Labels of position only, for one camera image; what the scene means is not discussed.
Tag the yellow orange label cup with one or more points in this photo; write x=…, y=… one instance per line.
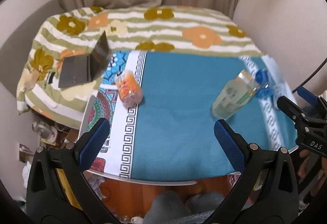
x=245, y=78

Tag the floral striped duvet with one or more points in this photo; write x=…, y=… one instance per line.
x=178, y=29

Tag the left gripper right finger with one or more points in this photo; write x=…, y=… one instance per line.
x=265, y=192

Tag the black laptop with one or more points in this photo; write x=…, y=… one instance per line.
x=85, y=68

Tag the white green label cup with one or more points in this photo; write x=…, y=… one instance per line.
x=233, y=97

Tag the person's right hand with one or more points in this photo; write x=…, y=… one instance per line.
x=312, y=173

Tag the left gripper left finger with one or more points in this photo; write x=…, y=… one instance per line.
x=58, y=191

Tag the teal patterned tablecloth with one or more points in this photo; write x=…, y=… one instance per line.
x=169, y=136

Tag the blue label cup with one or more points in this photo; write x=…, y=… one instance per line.
x=265, y=89

